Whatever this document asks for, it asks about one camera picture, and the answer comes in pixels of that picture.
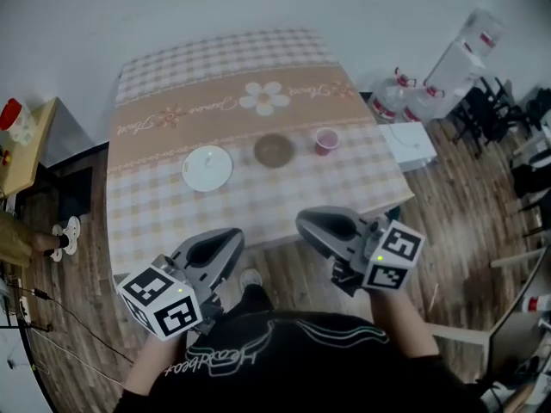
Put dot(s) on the pink cup dish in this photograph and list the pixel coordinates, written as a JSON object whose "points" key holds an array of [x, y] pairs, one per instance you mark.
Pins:
{"points": [[326, 141]]}

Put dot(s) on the black chair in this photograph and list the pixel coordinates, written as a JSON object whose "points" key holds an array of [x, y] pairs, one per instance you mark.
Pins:
{"points": [[488, 108]]}

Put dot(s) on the clear water jug red cap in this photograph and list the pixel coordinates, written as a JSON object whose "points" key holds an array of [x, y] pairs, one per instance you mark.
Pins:
{"points": [[482, 30], [387, 97], [424, 103]]}

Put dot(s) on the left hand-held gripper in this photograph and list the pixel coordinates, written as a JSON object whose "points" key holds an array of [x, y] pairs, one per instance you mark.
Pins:
{"points": [[165, 303]]}

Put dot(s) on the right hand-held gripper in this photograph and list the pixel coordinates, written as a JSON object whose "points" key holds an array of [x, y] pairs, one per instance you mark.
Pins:
{"points": [[394, 252]]}

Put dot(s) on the brown bowl dish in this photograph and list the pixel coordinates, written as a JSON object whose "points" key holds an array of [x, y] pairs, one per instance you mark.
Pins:
{"points": [[274, 151]]}

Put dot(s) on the red lid plastic container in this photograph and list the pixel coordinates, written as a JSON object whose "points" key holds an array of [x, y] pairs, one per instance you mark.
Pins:
{"points": [[15, 121]]}

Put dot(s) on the grey cabinet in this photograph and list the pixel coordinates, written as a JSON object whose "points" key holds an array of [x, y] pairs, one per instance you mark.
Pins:
{"points": [[71, 131]]}

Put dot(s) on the person's black shirt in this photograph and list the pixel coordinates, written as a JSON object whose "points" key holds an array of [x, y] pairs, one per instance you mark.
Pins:
{"points": [[301, 359]]}

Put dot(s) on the orange checkered tablecloth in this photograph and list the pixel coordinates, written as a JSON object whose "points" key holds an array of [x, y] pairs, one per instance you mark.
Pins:
{"points": [[258, 88]]}

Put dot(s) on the white bottle red label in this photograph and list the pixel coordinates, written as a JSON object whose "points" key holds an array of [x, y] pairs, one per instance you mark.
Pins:
{"points": [[536, 303]]}

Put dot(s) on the white box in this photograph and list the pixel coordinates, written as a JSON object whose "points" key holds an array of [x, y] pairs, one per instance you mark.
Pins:
{"points": [[409, 144]]}

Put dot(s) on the person's left forearm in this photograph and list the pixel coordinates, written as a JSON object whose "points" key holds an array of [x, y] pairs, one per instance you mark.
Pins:
{"points": [[150, 364]]}

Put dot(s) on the person's right forearm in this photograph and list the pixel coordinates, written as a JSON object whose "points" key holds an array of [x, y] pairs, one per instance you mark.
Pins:
{"points": [[402, 321]]}

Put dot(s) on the white plate dish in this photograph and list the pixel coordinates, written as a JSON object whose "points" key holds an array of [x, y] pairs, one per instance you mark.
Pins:
{"points": [[207, 168]]}

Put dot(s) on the person's grey shoe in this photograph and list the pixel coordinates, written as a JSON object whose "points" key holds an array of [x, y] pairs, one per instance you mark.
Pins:
{"points": [[251, 277]]}

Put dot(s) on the wooden side table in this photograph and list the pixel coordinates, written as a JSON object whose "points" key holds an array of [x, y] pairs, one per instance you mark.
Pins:
{"points": [[26, 162]]}

